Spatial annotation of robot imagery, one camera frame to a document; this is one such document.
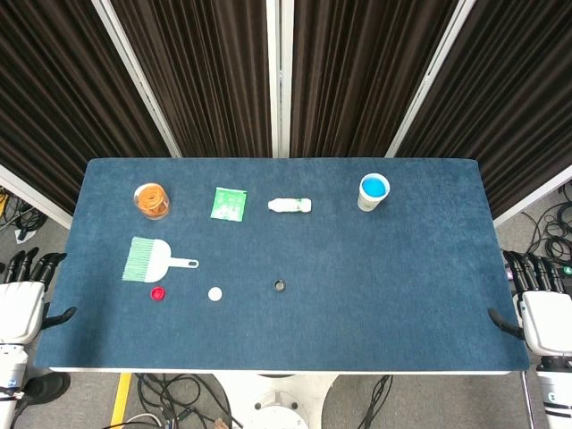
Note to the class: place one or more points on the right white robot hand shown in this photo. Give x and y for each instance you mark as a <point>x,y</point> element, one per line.
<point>547,322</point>

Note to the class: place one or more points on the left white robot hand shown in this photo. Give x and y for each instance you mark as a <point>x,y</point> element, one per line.
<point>20,308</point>

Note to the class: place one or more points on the green and white brush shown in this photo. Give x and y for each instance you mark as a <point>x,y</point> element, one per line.
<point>154,261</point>

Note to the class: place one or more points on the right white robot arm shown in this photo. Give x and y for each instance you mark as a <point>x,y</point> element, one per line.
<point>556,393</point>

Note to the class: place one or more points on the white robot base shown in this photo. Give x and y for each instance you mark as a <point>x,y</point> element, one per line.
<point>277,402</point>

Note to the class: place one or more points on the red bottle cap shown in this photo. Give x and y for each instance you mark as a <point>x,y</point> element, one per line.
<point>158,293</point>

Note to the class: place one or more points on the white bottle cap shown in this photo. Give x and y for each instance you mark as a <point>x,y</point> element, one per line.
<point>215,293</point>

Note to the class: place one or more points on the small black ring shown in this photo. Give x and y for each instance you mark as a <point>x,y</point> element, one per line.
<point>280,285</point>

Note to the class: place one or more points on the small white plastic bottle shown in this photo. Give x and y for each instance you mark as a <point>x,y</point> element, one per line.
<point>288,205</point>

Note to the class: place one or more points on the black power strip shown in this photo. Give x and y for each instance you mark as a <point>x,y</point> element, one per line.
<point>508,271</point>

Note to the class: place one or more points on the grey metal table leg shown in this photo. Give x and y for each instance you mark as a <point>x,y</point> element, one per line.
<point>527,402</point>

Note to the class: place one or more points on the yellow floor tape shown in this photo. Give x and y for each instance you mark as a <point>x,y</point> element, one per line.
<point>120,397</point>

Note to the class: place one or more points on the clear jar with orange contents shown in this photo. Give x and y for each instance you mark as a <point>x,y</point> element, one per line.
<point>152,202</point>

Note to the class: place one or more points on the blue felt table mat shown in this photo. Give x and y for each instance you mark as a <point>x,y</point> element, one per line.
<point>335,322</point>

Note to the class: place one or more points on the dark pleated partition panel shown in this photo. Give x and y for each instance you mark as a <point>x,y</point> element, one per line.
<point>58,98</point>
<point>509,98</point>
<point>362,76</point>
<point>196,76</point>

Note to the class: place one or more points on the white cup with blue lid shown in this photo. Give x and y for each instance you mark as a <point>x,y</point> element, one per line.
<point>373,190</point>

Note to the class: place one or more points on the green sachet packet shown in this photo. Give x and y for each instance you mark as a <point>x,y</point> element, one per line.
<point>229,204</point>

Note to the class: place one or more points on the white partition frame rail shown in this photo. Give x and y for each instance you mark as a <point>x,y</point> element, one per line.
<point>31,194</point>
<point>536,194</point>

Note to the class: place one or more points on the white partition frame post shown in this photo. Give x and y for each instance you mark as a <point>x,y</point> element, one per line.
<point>431,76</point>
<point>279,76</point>
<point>134,73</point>

